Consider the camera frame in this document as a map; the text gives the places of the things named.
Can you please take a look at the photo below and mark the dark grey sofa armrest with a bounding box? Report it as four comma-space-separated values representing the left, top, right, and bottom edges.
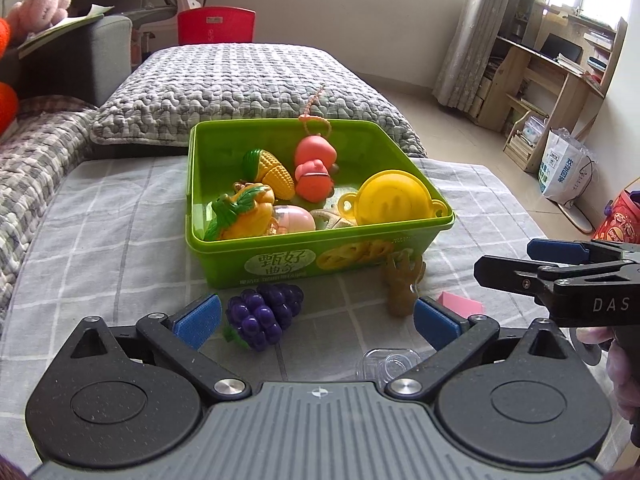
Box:
6, 14, 132, 106

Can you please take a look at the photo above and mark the pink rectangular plastic case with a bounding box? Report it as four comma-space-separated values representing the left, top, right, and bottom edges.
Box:
437, 292, 485, 318

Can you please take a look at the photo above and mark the green plastic storage box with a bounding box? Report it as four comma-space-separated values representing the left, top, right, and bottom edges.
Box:
186, 119, 454, 288

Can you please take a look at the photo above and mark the grey plaid bed sheet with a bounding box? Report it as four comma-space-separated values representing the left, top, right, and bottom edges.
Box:
1, 157, 544, 470

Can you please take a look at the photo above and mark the beige toy in box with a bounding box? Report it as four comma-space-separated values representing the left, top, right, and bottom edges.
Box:
310, 209, 357, 231

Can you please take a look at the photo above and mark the purple toy grape bunch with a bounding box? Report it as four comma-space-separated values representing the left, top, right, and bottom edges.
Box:
222, 283, 305, 352

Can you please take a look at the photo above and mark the brown translucent hand toy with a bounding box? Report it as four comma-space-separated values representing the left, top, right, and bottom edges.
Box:
383, 252, 426, 318

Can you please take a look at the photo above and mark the yellow toy corn cob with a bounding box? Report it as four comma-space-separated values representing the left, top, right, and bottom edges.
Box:
242, 148, 295, 200

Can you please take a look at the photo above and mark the wooden desk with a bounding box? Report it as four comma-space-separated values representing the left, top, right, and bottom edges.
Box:
469, 15, 628, 174

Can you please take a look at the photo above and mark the yellow plastic toy pot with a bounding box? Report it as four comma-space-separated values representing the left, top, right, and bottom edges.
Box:
336, 170, 448, 226

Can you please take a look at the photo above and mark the person's right hand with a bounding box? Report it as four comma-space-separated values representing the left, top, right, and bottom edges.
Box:
577, 327, 640, 422

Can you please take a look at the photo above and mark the clear plastic cup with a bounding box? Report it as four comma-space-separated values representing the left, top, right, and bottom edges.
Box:
355, 348, 420, 389

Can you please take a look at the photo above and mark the red plastic chair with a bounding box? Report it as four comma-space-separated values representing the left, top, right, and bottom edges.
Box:
177, 6, 256, 46

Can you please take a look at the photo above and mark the orange toy pumpkin half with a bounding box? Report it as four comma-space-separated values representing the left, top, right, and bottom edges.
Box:
204, 183, 276, 242

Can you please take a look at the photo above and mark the red flower-shaped cushion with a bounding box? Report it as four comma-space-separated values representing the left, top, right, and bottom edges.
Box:
0, 18, 20, 136

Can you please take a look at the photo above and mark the grey checkered blanket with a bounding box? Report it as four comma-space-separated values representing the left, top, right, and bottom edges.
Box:
1, 101, 96, 316

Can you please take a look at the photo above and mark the red gift bag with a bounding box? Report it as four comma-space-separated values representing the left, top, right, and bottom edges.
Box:
592, 190, 640, 244

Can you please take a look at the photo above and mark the pink toy egg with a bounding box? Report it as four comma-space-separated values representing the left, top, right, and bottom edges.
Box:
272, 205, 316, 234

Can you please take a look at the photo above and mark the white paper shopping bag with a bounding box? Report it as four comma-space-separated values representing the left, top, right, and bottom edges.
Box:
538, 128, 597, 207

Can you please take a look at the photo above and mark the pink plush toy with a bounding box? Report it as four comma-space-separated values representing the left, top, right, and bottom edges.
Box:
6, 0, 72, 44

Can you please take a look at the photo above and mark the open booklet on armrest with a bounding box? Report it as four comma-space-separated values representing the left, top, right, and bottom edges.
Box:
17, 4, 114, 58

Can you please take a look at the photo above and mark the beige curtain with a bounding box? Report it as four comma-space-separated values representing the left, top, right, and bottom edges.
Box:
433, 0, 515, 113

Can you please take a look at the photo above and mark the pink rubber duck toy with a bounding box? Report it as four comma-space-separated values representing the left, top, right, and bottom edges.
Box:
294, 136, 337, 204

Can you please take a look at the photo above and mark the grey quilted mattress cover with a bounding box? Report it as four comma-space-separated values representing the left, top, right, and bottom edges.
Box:
90, 44, 426, 158

